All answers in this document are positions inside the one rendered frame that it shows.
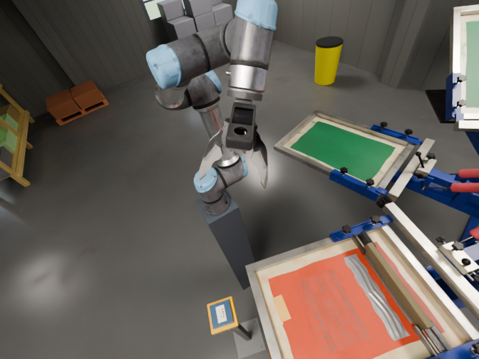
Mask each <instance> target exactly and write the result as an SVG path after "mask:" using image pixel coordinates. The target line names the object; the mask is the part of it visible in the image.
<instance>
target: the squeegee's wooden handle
mask: <svg viewBox="0 0 479 359"><path fill-rule="evenodd" d="M364 249H365V250H366V252H365V254H366V255H368V257H369V258H370V260H371V261H372V262H373V264H374V266H375V267H376V268H377V270H378V271H379V273H380V274H381V275H382V277H383V279H384V280H385V281H386V283H387V284H388V286H389V287H390V288H391V290H392V291H393V293H394V294H395V296H396V297H397V299H398V300H399V301H400V303H401V305H402V306H403V307H404V308H405V310H406V312H407V313H408V314H409V316H410V317H411V319H412V320H413V322H414V325H415V326H416V325H418V326H419V328H420V329H421V330H425V329H428V328H431V327H434V325H433V324H432V323H431V321H430V320H429V318H428V317H427V315H426V314H425V313H424V312H423V310H422V309H421V307H420V306H419V305H418V304H417V302H416V301H415V299H414V298H413V297H412V295H411V294H410V293H409V292H408V290H407V288H406V287H405V286H404V285H403V283H402V282H401V280H400V279H399V278H398V277H397V275H396V274H395V273H394V271H393V269H392V268H391V267H390V266H389V265H388V263H387V262H386V260H385V259H384V258H383V257H382V255H381V254H380V252H379V251H378V249H377V248H376V247H375V246H374V244H373V243H372V242H370V243H367V244H366V245H365V247H364Z"/></svg>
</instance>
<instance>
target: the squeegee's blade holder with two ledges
mask: <svg viewBox="0 0 479 359"><path fill-rule="evenodd" d="M364 257H365V258H366V260H367V261H368V263H369V264H370V266H371V267H372V269H373V270H374V271H375V273H376V275H377V276H378V277H379V279H380V280H381V282H382V283H383V285H384V286H385V287H386V289H387V291H388V292H389V293H390V295H391V297H392V298H393V299H394V301H395V302H396V304H397V305H398V307H399V308H400V309H401V311H402V313H403V314H404V316H405V317H406V318H407V320H408V322H409V323H414V322H413V320H412V319H411V317H410V316H409V314H408V313H407V312H406V310H405V308H404V307H403V306H402V305H401V303H400V301H399V300H398V299H397V297H396V296H395V294H394V293H393V291H392V290H391V288H390V287H389V286H388V284H387V283H386V281H385V280H384V279H383V277H382V275H381V274H380V273H379V271H378V270H377V268H376V267H375V266H374V264H373V262H372V261H371V260H370V258H369V257H368V255H365V256H364Z"/></svg>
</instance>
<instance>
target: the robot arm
mask: <svg viewBox="0 0 479 359"><path fill-rule="evenodd" d="M277 10H278V7H277V3H276V1H275V0H237V7H236V10H235V17H234V18H233V19H231V20H229V21H226V22H222V23H220V24H217V25H216V26H213V27H210V28H207V29H205V30H203V31H199V32H197V33H194V34H192V35H189V36H186V37H184V38H181V39H178V40H176V41H173V42H170V43H167V44H162V45H159V46H158V47H157V48H154V49H153V50H151V51H148V52H147V54H146V60H147V62H148V65H149V68H150V70H151V72H152V74H153V76H154V78H155V80H156V81H157V85H156V87H155V99H156V100H157V102H158V104H159V105H160V106H162V107H163V108H165V109H167V110H183V109H186V108H188V107H190V106H192V107H193V109H194V110H196V111H198V112H199V114H200V117H201V118H202V121H203V124H204V126H205V129H206V131H207V134H208V136H209V138H210V141H209V143H208V145H207V149H206V150H205V154H204V157H203V159H202V163H201V165H200V170H199V171H198V172H197V173H196V175H195V178H194V184H195V189H196V190H197V191H198V193H199V195H200V197H201V199H202V209H203V211H204V212H205V213H206V214H207V215H210V216H218V215H221V214H223V213H224V212H226V211H227V209H228V208H229V205H230V199H229V197H228V195H227V194H226V193H225V192H224V191H223V190H224V189H226V188H228V187H229V186H231V185H233V184H234V183H236V182H238V181H240V180H242V179H243V178H244V177H246V176H247V174H248V167H247V163H246V162H245V160H244V158H243V156H241V155H239V154H238V153H237V152H235V151H234V150H242V151H243V153H244V154H246V151H250V150H253V153H252V155H251V157H250V159H251V162H252V164H253V165H254V166H255V167H256V168H257V173H258V175H259V176H260V182H261V184H262V186H263V188H266V186H267V181H268V161H267V149H266V146H265V144H264V143H263V141H262V140H261V138H260V136H259V133H258V132H257V124H256V122H255V115H256V107H257V106H256V105H253V104H252V101H253V100H257V101H262V96H263V95H262V93H263V92H264V91H265V86H266V82H267V74H268V67H269V60H270V56H271V51H272V43H273V39H274V31H276V20H277ZM228 63H230V71H226V76H230V77H229V78H228V87H229V88H230V90H229V89H228V91H227V96H229V97H234V98H236V99H235V102H234V103H233V106H232V112H231V116H230V118H225V121H224V120H223V117H222V114H221V112H220V108H219V105H218V103H219V101H220V97H219V94H220V93H221V92H222V85H221V83H220V80H219V78H218V77H217V75H216V73H215V72H214V71H213V70H214V69H216V68H219V67H221V66H223V65H226V64H228ZM214 161H216V164H217V166H216V167H215V168H212V167H211V166H212V163H213V162H214Z"/></svg>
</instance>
